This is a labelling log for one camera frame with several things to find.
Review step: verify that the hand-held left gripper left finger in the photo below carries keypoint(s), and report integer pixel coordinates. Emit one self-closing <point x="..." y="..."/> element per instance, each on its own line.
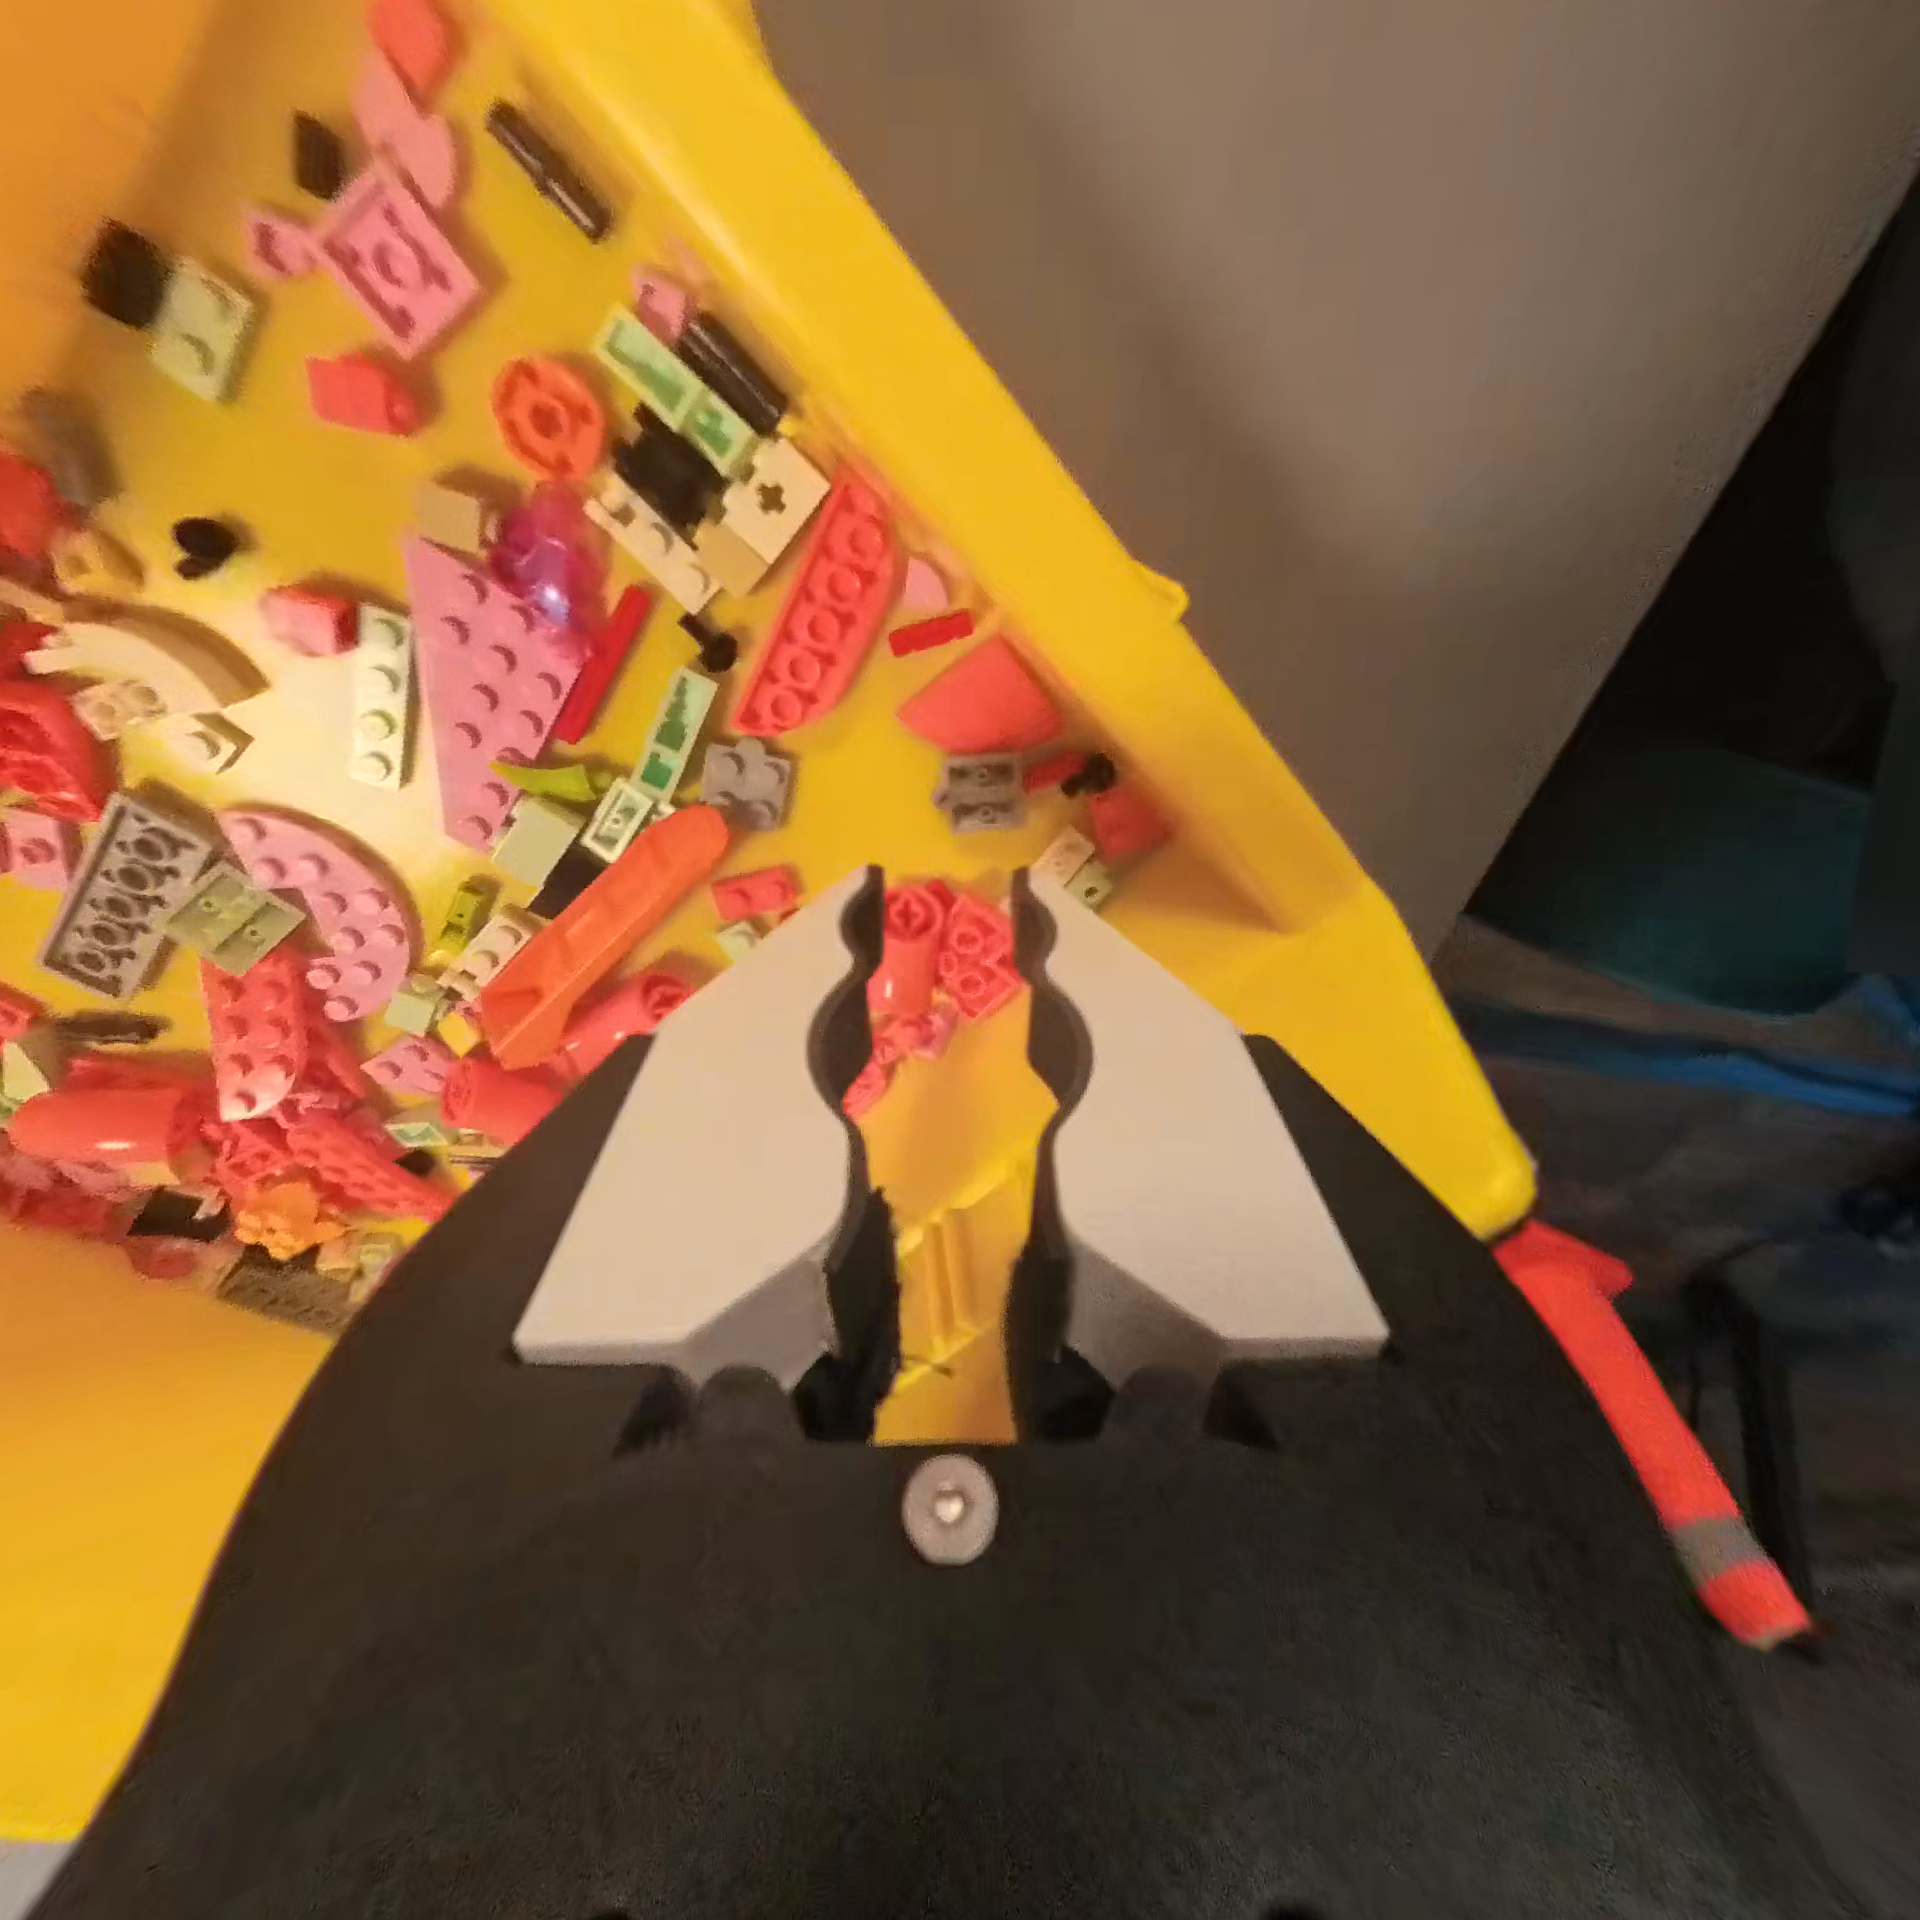
<point x="705" y="1186"/>

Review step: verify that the heap of toy bricks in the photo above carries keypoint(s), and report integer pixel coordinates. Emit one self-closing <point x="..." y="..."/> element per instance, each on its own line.
<point x="481" y="675"/>

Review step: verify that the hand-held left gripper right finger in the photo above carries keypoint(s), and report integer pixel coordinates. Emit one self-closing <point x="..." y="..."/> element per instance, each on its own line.
<point x="1200" y="1186"/>

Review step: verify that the dark blue cloth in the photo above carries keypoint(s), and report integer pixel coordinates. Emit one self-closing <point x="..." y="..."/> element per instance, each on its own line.
<point x="1695" y="929"/>

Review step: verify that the yellow plastic bin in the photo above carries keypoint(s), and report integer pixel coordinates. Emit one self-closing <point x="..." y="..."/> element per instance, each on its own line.
<point x="930" y="344"/>

